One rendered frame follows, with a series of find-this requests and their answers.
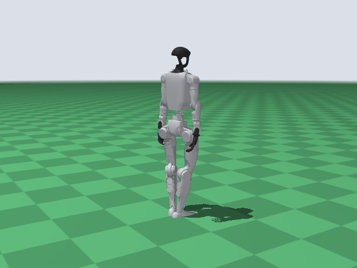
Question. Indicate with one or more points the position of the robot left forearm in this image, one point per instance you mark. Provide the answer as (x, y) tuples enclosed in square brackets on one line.
[(163, 114)]

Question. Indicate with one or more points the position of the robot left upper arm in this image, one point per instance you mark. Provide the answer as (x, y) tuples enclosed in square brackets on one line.
[(163, 89)]

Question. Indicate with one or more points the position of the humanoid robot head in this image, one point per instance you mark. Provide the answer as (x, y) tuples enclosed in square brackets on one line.
[(181, 52)]

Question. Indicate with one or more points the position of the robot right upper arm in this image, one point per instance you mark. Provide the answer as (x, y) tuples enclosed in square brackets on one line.
[(193, 81)]

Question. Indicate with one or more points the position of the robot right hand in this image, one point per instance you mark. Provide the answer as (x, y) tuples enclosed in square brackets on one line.
[(195, 134)]

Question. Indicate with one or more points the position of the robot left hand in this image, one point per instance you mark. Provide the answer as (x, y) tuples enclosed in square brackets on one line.
[(160, 139)]

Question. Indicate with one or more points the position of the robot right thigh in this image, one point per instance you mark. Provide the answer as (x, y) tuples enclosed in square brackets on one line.
[(189, 157)]

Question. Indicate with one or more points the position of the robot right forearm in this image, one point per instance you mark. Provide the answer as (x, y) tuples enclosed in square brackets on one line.
[(196, 116)]

